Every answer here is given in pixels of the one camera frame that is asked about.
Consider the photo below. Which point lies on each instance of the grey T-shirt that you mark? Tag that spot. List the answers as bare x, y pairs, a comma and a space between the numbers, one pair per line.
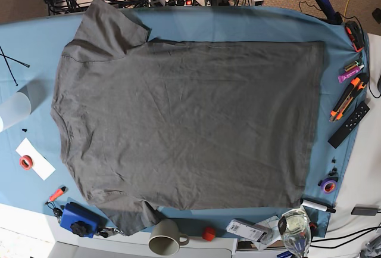
187, 125

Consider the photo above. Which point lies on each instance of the black power strip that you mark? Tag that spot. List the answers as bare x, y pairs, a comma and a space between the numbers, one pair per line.
180, 3

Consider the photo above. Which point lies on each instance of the red cube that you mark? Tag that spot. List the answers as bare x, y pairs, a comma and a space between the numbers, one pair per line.
209, 233

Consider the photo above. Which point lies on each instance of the white barcode box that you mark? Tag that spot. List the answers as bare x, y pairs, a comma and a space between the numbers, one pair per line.
251, 232

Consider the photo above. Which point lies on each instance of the grey ceramic mug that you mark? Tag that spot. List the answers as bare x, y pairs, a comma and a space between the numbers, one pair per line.
166, 239

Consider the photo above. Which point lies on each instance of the metal carabiner keys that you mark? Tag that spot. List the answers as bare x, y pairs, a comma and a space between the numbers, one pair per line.
109, 232

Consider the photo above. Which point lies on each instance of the clear wine glass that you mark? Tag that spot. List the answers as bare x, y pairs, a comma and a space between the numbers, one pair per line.
295, 232

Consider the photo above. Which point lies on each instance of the white black marker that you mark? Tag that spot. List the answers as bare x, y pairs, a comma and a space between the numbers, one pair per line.
317, 206

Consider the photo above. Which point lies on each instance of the orange marker pen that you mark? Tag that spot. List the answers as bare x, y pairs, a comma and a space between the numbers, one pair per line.
60, 191

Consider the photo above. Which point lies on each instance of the blue clamp block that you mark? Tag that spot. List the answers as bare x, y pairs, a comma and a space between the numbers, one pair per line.
79, 220

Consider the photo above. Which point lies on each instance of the purple tape roll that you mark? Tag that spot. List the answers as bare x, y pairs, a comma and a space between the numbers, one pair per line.
328, 185

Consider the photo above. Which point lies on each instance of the white paper sheet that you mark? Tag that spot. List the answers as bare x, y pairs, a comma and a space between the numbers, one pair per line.
41, 165

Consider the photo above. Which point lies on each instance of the blue table cloth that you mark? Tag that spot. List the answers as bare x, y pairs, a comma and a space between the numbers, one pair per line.
40, 43

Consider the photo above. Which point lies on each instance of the yellow green highlighter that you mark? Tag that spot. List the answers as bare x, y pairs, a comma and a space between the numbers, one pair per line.
352, 65

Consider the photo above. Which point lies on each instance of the red tape roll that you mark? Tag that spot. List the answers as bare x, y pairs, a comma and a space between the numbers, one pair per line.
26, 162

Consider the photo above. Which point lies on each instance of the orange black utility knife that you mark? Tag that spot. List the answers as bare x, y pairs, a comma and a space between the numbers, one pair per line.
354, 88

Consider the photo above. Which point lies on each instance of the black remote control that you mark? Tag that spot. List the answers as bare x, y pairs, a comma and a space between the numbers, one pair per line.
349, 125

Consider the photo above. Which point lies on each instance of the frosted plastic cup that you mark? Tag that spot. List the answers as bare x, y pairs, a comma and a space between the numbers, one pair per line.
14, 110

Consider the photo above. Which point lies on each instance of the orange black tool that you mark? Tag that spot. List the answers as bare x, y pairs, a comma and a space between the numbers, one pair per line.
355, 35

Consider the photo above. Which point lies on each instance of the black computer mouse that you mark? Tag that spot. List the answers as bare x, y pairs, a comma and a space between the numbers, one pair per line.
379, 84

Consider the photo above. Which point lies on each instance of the black cable tie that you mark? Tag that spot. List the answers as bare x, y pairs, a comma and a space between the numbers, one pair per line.
7, 60

